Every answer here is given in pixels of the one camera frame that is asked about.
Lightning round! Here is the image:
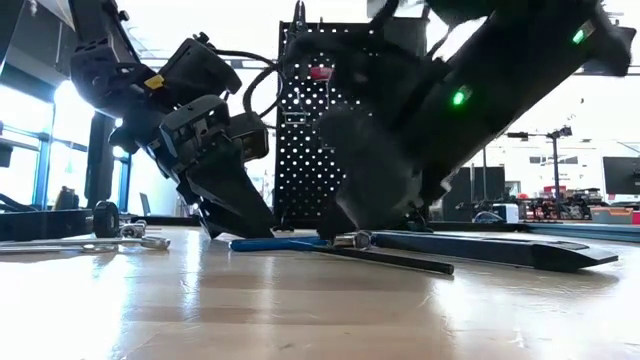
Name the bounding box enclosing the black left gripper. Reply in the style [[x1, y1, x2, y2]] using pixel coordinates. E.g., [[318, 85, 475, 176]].
[[109, 35, 276, 240]]

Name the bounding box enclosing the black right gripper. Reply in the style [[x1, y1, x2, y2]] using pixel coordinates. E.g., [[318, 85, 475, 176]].
[[316, 49, 454, 243]]

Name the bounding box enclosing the blue T-handle hex key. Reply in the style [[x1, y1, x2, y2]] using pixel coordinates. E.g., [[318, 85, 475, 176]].
[[229, 236, 456, 276]]

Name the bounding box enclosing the black C-clamp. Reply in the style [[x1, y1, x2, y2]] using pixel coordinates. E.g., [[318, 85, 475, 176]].
[[91, 200, 122, 241]]

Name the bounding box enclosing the red T-handle hex key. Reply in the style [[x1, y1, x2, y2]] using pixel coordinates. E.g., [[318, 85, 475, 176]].
[[308, 65, 335, 109]]

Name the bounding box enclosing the black spirit level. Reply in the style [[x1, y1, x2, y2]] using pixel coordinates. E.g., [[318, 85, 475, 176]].
[[372, 229, 621, 274]]

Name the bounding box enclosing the silver combination wrench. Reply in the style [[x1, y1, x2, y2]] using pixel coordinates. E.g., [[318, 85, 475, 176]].
[[0, 235, 172, 252], [0, 243, 119, 255]]

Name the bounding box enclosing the black perforated pegboard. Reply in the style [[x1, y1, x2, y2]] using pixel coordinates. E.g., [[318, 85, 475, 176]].
[[273, 19, 431, 234]]

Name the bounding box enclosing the chrome socket adapter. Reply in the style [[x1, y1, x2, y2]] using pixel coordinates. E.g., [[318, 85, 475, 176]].
[[118, 218, 148, 240]]

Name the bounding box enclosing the metal loop pegboard holder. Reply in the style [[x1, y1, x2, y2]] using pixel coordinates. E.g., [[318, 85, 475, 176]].
[[282, 92, 308, 126]]

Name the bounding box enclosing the black pillar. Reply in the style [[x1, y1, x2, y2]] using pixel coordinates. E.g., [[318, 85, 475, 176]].
[[83, 112, 119, 209]]

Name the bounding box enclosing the black cabinet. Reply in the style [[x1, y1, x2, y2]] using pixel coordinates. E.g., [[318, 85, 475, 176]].
[[446, 165, 506, 222]]

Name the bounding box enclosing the dark bag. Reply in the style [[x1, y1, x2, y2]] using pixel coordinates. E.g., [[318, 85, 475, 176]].
[[52, 185, 81, 211]]

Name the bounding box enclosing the white bucket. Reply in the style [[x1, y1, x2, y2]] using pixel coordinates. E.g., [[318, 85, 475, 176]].
[[492, 202, 520, 224]]

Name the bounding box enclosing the tan storage box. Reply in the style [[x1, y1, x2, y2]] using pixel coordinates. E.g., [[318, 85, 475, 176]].
[[589, 206, 635, 225]]

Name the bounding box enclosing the black computer monitor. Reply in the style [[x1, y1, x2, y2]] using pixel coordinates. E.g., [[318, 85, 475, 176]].
[[602, 156, 640, 204]]

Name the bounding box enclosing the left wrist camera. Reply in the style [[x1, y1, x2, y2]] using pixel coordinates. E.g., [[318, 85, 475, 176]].
[[227, 111, 272, 163]]

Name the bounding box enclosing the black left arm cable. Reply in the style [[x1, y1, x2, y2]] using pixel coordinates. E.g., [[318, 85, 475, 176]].
[[213, 47, 287, 122]]

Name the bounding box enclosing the black aluminium table frame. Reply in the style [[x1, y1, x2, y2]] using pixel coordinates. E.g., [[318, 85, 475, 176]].
[[0, 208, 640, 245]]

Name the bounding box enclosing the black camera rig stand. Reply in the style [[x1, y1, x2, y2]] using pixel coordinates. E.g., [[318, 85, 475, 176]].
[[481, 124, 574, 221]]

